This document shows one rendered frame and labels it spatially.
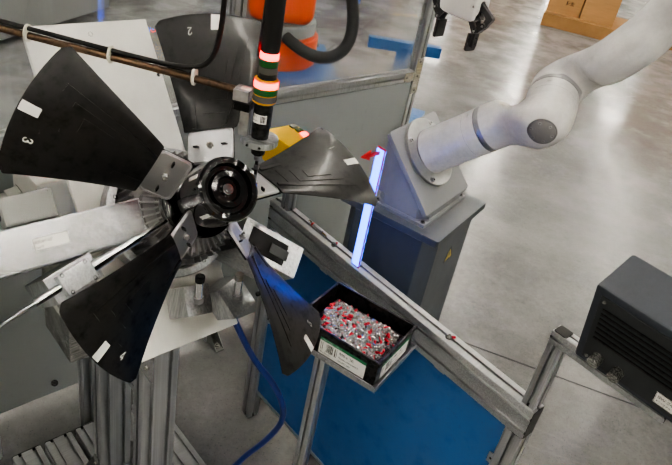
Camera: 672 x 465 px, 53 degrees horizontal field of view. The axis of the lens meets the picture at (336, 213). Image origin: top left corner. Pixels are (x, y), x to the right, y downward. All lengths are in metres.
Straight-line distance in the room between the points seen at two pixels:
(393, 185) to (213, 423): 1.08
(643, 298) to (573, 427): 1.63
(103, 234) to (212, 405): 1.28
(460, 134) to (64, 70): 0.95
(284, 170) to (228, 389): 1.30
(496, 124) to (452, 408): 0.67
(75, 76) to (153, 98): 0.37
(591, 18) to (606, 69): 7.12
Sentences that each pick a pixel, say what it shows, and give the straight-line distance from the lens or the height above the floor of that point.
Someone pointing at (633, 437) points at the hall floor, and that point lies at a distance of 2.89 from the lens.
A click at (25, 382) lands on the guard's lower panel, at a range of 2.36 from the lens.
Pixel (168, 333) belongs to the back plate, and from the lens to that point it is 1.42.
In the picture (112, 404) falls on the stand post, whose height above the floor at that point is 0.36.
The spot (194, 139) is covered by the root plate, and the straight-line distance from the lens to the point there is 1.29.
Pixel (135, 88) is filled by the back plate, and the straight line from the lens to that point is 1.49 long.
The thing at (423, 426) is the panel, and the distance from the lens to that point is 1.73.
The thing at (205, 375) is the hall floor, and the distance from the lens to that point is 2.54.
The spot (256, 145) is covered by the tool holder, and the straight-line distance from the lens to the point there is 1.22.
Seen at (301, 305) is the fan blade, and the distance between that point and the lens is 1.36.
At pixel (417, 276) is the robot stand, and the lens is 1.82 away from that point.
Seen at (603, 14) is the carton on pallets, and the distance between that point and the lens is 8.66.
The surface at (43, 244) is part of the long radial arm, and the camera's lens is 1.24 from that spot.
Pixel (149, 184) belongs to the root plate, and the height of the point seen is 1.20.
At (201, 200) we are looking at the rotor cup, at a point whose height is 1.22.
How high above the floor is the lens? 1.83
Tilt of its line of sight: 31 degrees down
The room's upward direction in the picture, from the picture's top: 11 degrees clockwise
